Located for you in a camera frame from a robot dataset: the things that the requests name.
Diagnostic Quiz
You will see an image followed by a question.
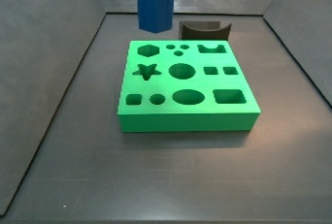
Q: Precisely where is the blue hexagonal prism peg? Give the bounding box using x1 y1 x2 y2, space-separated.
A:
138 0 174 33

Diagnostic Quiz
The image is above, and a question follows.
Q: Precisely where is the green shape sorting block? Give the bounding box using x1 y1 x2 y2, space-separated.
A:
116 41 261 132

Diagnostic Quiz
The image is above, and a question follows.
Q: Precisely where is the dark grey curved holder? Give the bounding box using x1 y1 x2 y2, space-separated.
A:
179 20 231 41

